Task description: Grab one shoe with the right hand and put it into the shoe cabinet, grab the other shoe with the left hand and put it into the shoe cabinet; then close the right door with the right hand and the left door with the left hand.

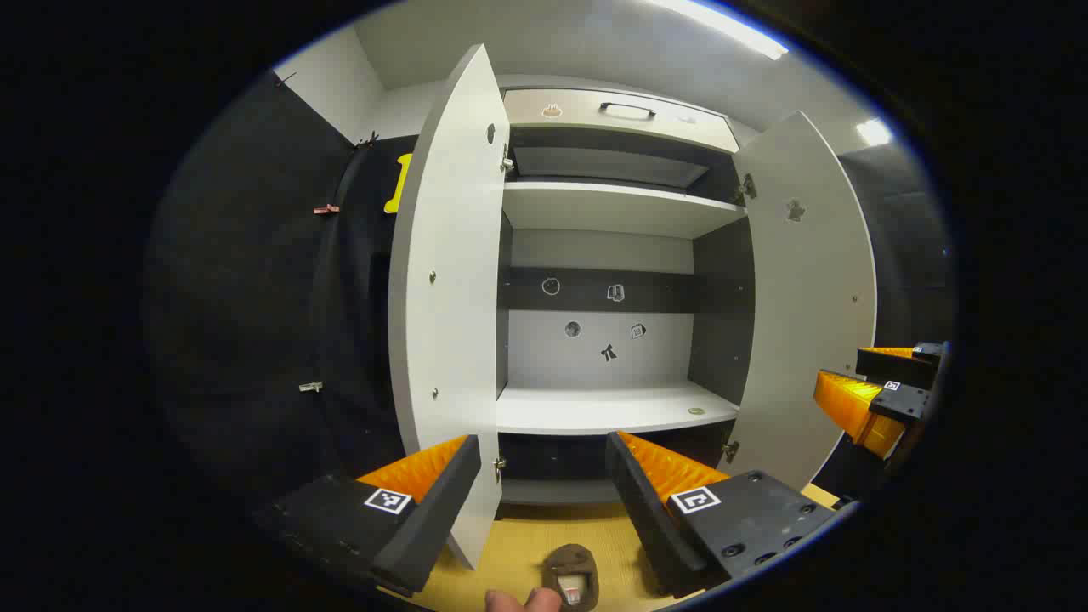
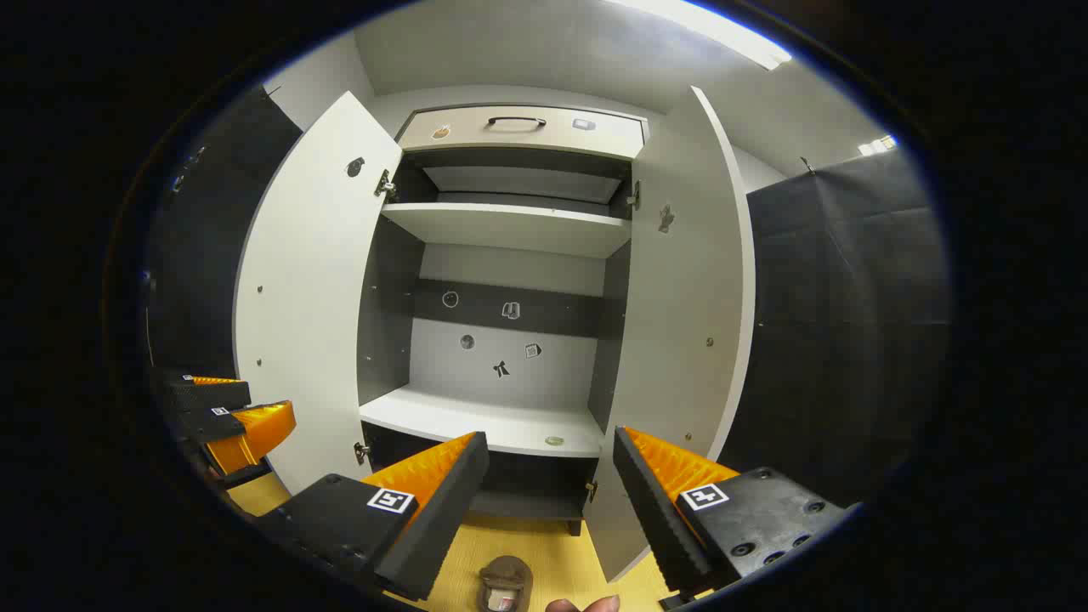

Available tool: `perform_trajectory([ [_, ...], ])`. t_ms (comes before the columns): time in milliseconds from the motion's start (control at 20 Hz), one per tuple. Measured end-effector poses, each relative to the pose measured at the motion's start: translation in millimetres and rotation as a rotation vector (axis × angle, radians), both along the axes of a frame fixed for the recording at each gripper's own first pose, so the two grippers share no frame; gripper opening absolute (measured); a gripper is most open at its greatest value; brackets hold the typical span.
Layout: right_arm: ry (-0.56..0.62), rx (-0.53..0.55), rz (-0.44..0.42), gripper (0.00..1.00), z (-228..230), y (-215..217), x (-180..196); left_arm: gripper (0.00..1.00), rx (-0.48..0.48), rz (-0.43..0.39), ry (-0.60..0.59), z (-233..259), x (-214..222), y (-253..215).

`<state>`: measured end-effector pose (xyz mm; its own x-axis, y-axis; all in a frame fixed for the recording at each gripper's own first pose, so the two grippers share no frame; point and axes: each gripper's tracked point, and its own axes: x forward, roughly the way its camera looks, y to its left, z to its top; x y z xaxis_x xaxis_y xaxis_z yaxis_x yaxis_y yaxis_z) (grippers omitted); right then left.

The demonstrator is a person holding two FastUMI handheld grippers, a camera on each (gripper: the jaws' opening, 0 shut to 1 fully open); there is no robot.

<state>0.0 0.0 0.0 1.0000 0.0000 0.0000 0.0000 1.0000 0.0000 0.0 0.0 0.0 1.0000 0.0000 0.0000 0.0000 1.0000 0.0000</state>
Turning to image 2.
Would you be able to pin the white shoe cabinet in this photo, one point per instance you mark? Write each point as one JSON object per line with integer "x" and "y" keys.
{"x": 510, "y": 225}

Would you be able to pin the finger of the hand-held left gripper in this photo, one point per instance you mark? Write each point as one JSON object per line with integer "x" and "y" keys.
{"x": 204, "y": 396}
{"x": 255, "y": 429}

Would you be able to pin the small ceiling light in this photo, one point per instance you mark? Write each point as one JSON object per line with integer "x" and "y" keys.
{"x": 875, "y": 146}

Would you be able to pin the dark metal clip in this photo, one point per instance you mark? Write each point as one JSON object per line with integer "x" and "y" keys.
{"x": 807, "y": 166}

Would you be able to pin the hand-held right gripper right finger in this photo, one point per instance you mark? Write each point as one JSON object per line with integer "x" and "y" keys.
{"x": 650, "y": 510}

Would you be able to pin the white cabinet door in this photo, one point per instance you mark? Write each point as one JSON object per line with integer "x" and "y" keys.
{"x": 314, "y": 297}
{"x": 680, "y": 340}

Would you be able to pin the black backdrop cloth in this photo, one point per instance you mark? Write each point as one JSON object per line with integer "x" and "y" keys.
{"x": 212, "y": 255}
{"x": 850, "y": 323}

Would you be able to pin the brown fuzzy shoe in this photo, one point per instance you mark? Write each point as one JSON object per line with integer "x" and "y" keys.
{"x": 501, "y": 574}

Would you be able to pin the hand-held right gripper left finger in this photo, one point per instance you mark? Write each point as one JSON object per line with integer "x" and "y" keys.
{"x": 442, "y": 510}

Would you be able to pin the cream cabinet drawer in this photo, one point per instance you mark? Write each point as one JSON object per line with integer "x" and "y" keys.
{"x": 612, "y": 136}

